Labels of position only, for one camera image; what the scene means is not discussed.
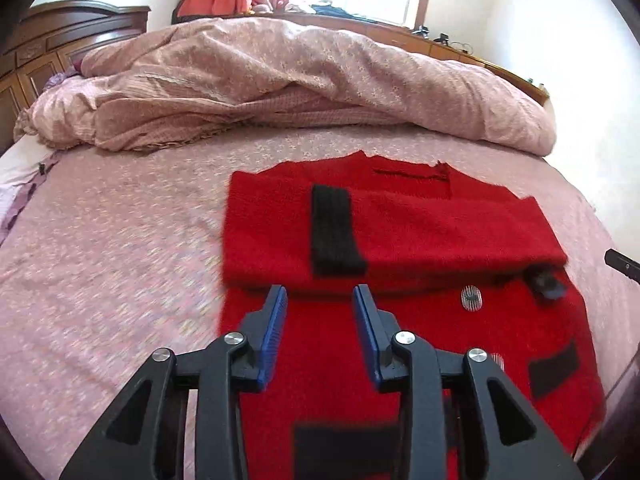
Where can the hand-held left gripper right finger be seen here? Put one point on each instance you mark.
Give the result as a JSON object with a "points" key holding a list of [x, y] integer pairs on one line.
{"points": [[365, 330]]}

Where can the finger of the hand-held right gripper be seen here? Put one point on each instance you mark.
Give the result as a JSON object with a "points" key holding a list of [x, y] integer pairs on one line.
{"points": [[620, 261]]}

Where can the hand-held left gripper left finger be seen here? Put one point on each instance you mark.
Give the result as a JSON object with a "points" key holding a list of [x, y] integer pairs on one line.
{"points": [[272, 330]]}

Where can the red knitted sweater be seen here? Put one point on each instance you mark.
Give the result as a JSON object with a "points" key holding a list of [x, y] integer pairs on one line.
{"points": [[400, 220]]}

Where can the dark clothes pile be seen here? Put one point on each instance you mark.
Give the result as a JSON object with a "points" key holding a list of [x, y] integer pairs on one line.
{"points": [[340, 11]]}

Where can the pink floral bed sheet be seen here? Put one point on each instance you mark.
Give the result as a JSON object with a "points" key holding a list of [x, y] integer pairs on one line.
{"points": [[125, 260]]}

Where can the pink floral duvet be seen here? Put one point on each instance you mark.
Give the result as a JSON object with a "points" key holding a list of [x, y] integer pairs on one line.
{"points": [[300, 70]]}

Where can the small black device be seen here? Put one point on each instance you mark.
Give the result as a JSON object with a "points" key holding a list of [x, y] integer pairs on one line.
{"points": [[423, 32], [442, 39]]}

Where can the white sheet with purple trim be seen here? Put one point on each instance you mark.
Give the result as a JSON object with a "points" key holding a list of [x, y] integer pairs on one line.
{"points": [[20, 180]]}

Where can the small red box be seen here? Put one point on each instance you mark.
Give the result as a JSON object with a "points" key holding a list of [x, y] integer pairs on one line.
{"points": [[281, 1]]}

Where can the dark wooden headboard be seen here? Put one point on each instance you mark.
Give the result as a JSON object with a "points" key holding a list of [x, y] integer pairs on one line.
{"points": [[50, 35]]}

